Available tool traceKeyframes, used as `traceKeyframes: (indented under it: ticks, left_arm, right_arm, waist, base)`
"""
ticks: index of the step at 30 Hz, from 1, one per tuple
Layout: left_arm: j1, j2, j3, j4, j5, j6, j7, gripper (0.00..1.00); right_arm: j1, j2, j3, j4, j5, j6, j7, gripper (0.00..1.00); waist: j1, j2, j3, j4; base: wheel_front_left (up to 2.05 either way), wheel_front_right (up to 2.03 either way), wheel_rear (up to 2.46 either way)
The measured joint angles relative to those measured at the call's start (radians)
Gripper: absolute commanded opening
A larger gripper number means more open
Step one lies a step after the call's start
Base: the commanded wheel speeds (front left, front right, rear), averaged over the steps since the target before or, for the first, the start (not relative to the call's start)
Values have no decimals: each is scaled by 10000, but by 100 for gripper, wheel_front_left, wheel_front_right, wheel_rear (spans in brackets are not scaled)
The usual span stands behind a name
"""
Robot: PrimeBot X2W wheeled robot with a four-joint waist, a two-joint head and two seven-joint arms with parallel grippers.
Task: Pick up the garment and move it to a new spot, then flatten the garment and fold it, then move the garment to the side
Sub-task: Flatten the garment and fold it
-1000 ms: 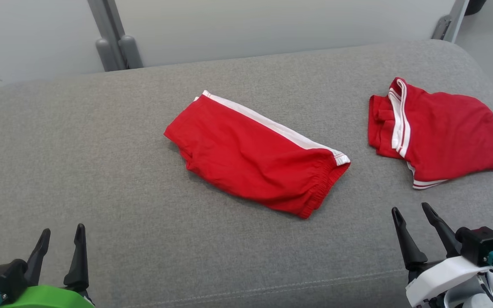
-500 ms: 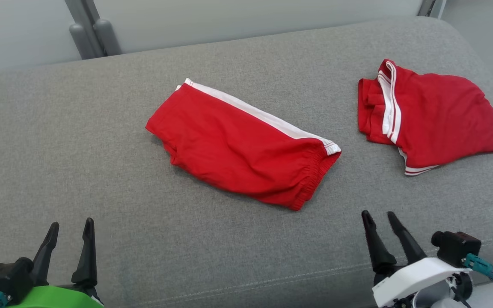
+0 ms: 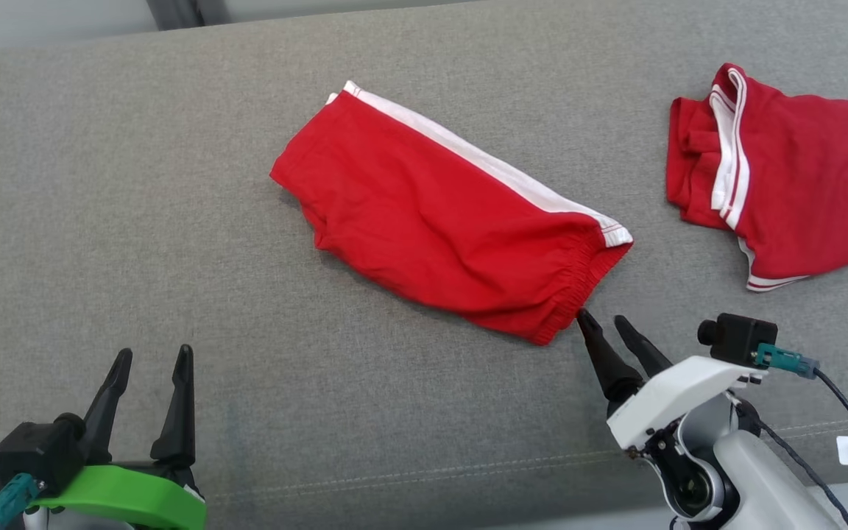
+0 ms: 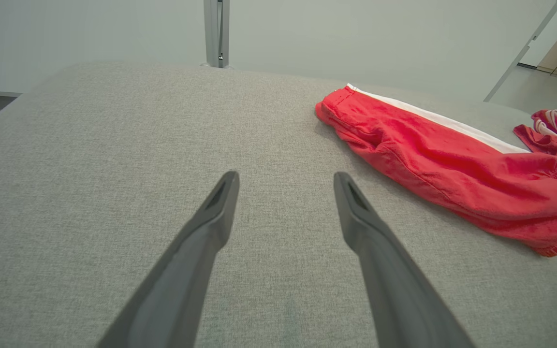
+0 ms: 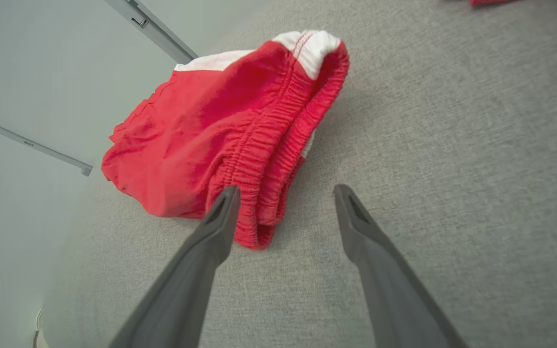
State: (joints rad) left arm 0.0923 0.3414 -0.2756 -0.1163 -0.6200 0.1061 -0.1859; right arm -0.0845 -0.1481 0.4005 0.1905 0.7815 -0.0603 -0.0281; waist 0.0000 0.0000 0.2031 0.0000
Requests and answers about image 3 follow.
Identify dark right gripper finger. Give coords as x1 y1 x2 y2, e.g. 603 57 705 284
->
613 314 674 379
576 308 645 413

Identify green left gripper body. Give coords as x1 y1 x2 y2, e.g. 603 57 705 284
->
32 464 208 530

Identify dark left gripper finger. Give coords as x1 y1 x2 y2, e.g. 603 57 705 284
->
81 347 134 466
149 343 197 470

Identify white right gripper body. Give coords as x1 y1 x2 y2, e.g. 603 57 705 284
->
606 356 769 461

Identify red Bulls 23 jersey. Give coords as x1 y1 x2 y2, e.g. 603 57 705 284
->
665 63 848 293

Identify red shorts with white stripe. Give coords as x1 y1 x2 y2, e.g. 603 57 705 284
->
269 79 634 346

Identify grey fabric sofa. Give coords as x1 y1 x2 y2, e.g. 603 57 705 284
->
0 0 848 530

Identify left camera cable teal plug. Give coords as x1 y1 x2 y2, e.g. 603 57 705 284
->
0 473 43 530

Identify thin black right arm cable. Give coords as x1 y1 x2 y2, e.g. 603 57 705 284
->
735 400 848 530

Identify grey post with two cylinders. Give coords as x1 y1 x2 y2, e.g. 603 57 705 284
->
145 0 231 32

